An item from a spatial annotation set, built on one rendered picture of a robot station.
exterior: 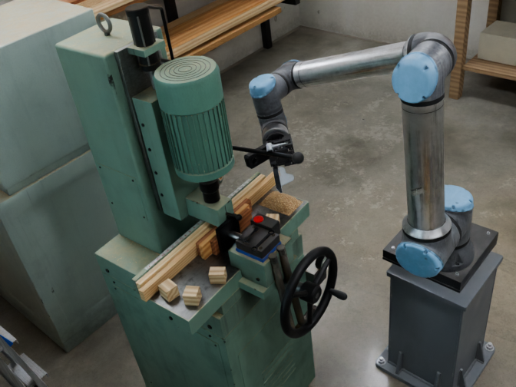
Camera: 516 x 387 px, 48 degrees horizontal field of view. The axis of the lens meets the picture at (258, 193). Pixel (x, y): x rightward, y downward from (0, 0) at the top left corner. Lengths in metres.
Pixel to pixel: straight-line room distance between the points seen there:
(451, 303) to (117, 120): 1.25
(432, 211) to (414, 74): 0.45
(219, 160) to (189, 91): 0.24
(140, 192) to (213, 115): 0.41
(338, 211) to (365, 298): 0.67
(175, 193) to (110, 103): 0.33
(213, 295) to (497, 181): 2.29
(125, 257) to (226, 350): 0.48
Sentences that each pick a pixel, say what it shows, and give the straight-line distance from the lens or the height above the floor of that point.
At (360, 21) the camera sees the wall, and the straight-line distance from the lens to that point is 5.37.
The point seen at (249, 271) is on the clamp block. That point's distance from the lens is 1.70.
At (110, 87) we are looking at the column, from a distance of 1.65.
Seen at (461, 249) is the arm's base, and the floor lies 0.68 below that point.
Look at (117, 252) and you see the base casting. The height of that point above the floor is 0.80.
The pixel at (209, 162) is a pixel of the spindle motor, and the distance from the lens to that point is 1.61.
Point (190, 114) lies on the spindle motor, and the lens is 1.52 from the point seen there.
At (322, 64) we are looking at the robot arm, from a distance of 1.90.
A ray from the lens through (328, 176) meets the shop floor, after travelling 3.59.
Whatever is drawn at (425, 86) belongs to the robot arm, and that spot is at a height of 1.39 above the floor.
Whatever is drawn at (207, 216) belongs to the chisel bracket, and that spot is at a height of 0.99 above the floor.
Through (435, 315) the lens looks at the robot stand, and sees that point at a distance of 2.22.
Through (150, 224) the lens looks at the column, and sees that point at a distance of 1.91.
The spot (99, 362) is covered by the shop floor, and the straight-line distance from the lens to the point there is 2.83.
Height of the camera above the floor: 2.09
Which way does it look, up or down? 37 degrees down
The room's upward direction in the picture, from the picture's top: 8 degrees counter-clockwise
